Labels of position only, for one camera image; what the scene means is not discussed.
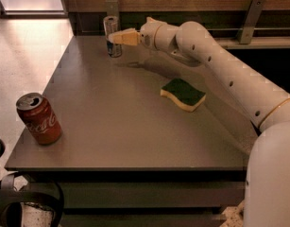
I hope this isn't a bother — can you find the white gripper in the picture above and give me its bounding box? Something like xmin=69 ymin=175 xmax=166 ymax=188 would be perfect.
xmin=108 ymin=17 xmax=179 ymax=52

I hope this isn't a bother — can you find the silver blue redbull can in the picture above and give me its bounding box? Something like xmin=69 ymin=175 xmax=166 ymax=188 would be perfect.
xmin=103 ymin=16 xmax=122 ymax=58

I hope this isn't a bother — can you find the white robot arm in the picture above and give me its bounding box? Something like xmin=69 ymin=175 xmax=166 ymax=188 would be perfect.
xmin=108 ymin=18 xmax=290 ymax=227

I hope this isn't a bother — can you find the red coke can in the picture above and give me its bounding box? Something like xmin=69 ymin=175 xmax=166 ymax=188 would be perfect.
xmin=16 ymin=93 xmax=61 ymax=145

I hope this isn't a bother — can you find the green yellow sponge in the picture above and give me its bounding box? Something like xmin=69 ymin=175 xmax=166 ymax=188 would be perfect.
xmin=160 ymin=79 xmax=206 ymax=113

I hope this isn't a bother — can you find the grey drawer cabinet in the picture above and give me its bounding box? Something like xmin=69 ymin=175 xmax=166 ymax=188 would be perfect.
xmin=25 ymin=170 xmax=252 ymax=227

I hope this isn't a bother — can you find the black chair base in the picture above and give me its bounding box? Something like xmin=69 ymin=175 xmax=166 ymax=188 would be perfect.
xmin=0 ymin=136 xmax=65 ymax=227

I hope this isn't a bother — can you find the right metal wall bracket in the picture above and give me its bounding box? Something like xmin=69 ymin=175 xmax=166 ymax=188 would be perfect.
xmin=237 ymin=0 xmax=266 ymax=44

